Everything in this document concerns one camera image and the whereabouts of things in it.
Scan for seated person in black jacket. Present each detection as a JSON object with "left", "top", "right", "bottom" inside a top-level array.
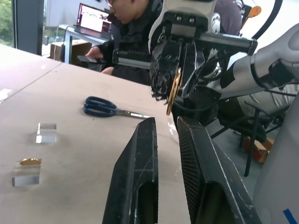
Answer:
[{"left": 85, "top": 0, "right": 164, "bottom": 86}]

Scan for small cardboard box with red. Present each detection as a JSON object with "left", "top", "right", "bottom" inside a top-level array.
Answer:
[{"left": 242, "top": 136, "right": 275, "bottom": 164}]

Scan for blue tape mark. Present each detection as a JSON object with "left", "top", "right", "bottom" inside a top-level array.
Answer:
[{"left": 283, "top": 208, "right": 299, "bottom": 224}]

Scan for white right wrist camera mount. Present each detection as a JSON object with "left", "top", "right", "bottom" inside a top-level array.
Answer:
[{"left": 148, "top": 0, "right": 221, "bottom": 55}]

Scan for blue-handled scissors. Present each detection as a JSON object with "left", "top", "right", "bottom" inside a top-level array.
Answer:
[{"left": 83, "top": 96, "right": 151, "bottom": 120}]

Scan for silver robot torso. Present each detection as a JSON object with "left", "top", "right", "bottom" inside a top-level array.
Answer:
[{"left": 252, "top": 91, "right": 299, "bottom": 224}]

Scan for gold coin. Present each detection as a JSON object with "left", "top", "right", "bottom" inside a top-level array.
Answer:
[
  {"left": 166, "top": 67, "right": 182, "bottom": 116},
  {"left": 19, "top": 158, "right": 42, "bottom": 166}
]

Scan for white tape scrap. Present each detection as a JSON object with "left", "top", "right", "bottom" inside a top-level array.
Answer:
[{"left": 0, "top": 88, "right": 12, "bottom": 104}]

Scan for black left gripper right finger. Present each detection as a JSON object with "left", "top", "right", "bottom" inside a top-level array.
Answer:
[{"left": 177, "top": 116, "right": 263, "bottom": 224}]

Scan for black smartphone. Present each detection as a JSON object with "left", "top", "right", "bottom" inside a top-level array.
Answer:
[{"left": 77, "top": 55, "right": 107, "bottom": 65}]

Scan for open laptop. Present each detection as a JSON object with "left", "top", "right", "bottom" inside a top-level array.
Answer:
[{"left": 74, "top": 2, "right": 114, "bottom": 39}]

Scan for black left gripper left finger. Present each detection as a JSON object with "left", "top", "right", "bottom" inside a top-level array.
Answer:
[{"left": 102, "top": 117, "right": 159, "bottom": 224}]

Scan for orange round device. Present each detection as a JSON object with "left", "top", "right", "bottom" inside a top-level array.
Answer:
[{"left": 247, "top": 5, "right": 262, "bottom": 18}]

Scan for brown cardboard box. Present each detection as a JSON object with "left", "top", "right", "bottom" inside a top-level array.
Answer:
[{"left": 50, "top": 39, "right": 93, "bottom": 66}]

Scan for person in purple top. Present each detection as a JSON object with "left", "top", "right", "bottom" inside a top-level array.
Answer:
[{"left": 213, "top": 0, "right": 242, "bottom": 36}]

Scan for black metal chair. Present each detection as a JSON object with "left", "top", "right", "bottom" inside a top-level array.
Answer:
[{"left": 210, "top": 100, "right": 288, "bottom": 177}]

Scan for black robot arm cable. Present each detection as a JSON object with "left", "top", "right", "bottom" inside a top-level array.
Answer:
[{"left": 252, "top": 0, "right": 285, "bottom": 40}]

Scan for dark window frame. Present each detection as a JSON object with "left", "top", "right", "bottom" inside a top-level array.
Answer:
[{"left": 12, "top": 0, "right": 45, "bottom": 56}]

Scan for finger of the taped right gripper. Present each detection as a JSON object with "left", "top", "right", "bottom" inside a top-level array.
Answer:
[
  {"left": 149, "top": 35, "right": 182, "bottom": 104},
  {"left": 178, "top": 42, "right": 206, "bottom": 99}
]

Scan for clear acrylic block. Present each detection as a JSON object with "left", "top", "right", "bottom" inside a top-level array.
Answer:
[
  {"left": 35, "top": 123, "right": 57, "bottom": 144},
  {"left": 11, "top": 159, "right": 42, "bottom": 187}
]

